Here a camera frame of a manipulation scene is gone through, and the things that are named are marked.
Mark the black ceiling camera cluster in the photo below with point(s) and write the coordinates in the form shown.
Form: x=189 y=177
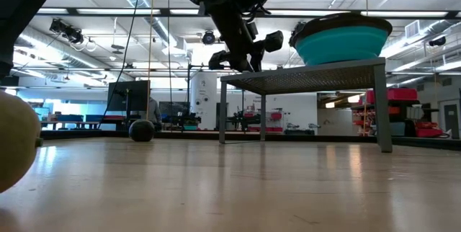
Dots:
x=66 y=30

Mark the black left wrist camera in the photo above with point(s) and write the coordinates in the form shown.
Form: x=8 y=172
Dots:
x=252 y=30

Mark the grey perforated metal stand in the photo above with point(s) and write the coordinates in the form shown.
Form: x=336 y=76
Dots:
x=317 y=77

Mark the black table frame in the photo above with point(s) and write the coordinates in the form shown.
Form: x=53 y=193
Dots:
x=90 y=134

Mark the white round column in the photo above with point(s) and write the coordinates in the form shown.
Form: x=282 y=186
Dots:
x=203 y=95

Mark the background storage rack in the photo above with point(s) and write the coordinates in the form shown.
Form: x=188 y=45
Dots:
x=407 y=116

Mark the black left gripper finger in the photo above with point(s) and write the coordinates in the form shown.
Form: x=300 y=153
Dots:
x=219 y=60
x=274 y=41

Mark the round black ceiling device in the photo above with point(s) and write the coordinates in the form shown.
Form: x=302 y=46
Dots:
x=208 y=37

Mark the black monitor on stand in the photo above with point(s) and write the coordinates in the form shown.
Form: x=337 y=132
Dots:
x=127 y=95

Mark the blue collapsible bowl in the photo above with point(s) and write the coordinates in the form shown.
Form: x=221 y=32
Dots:
x=342 y=44

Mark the red storage bin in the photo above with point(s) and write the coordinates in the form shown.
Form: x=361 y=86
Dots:
x=401 y=94

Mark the black overhead beam with lights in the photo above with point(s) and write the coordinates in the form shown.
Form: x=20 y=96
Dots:
x=257 y=13

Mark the green brown kiwi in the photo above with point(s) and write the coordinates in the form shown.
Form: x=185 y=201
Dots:
x=14 y=142

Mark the person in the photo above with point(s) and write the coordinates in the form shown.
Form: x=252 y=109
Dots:
x=155 y=111

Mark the dark avocado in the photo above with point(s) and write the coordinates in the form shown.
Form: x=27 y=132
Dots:
x=141 y=130

